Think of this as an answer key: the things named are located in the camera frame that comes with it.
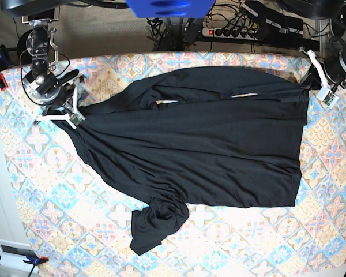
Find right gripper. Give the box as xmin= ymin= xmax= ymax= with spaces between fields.
xmin=42 ymin=69 xmax=79 ymax=115

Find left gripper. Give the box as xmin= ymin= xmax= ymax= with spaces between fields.
xmin=299 ymin=68 xmax=322 ymax=91

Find black t-shirt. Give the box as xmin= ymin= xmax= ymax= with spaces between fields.
xmin=56 ymin=66 xmax=309 ymax=255

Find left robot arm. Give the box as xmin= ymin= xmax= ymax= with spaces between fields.
xmin=281 ymin=0 xmax=346 ymax=91

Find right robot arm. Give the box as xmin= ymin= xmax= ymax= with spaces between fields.
xmin=0 ymin=1 xmax=80 ymax=116

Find black round stool seat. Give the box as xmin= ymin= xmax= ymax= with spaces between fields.
xmin=17 ymin=30 xmax=32 ymax=65

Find white power strip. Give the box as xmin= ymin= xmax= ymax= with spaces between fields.
xmin=201 ymin=27 xmax=257 ymax=41

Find patterned colourful tablecloth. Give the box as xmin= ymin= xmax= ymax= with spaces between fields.
xmin=0 ymin=53 xmax=346 ymax=276

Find white box with dark window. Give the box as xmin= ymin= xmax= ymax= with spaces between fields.
xmin=0 ymin=239 xmax=36 ymax=273

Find blue clamp bottom left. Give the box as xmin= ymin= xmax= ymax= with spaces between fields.
xmin=0 ymin=254 xmax=49 ymax=276

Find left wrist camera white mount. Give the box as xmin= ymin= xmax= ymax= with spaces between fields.
xmin=298 ymin=47 xmax=339 ymax=109

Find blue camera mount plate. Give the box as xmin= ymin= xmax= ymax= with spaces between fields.
xmin=126 ymin=0 xmax=215 ymax=18

